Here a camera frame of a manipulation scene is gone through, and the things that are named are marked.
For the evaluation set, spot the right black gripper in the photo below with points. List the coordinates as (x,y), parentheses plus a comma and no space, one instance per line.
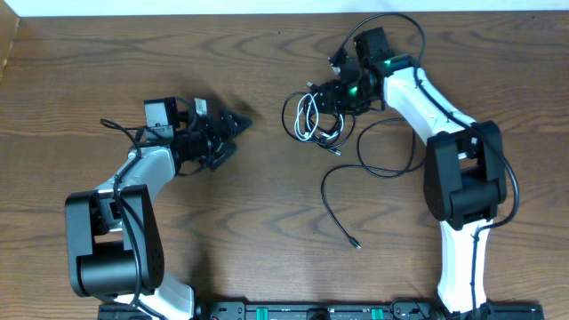
(330,92)

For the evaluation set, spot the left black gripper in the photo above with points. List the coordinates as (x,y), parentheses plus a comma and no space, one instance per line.
(221,141)

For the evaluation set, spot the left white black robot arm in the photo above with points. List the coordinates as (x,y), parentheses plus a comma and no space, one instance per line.
(115,253)

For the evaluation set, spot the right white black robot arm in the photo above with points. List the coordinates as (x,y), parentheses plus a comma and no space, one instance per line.
(465,171)

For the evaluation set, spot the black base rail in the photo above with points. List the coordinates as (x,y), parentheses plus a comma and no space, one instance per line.
(399,309)

